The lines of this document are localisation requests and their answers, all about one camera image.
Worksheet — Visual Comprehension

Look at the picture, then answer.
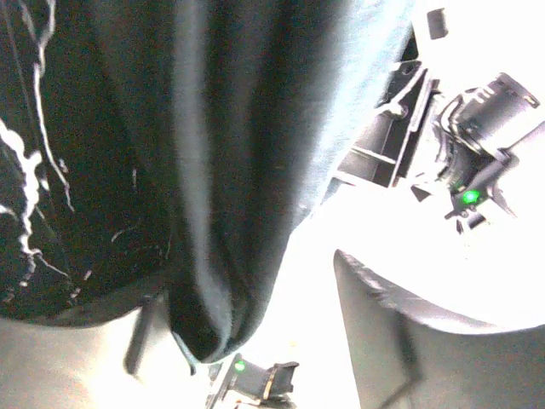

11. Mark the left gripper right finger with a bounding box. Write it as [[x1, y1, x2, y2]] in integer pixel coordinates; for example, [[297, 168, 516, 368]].
[[334, 251, 544, 408]]

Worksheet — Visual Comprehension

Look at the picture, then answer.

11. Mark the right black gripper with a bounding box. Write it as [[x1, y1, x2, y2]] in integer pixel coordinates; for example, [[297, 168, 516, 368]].
[[334, 60, 433, 187]]

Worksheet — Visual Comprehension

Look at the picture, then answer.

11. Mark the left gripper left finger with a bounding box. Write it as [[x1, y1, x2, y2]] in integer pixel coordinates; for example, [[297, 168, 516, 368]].
[[1, 299, 192, 408]]

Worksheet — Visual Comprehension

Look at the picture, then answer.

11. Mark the black t shirt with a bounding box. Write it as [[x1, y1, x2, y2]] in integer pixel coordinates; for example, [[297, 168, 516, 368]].
[[88, 1, 414, 363]]

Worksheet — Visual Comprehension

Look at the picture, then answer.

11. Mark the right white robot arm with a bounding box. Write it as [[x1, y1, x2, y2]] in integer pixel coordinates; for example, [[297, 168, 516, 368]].
[[335, 1, 544, 233]]

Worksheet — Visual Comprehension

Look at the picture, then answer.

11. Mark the black marble pattern mat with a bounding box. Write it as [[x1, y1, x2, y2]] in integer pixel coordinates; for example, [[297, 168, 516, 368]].
[[1, 1, 169, 321]]

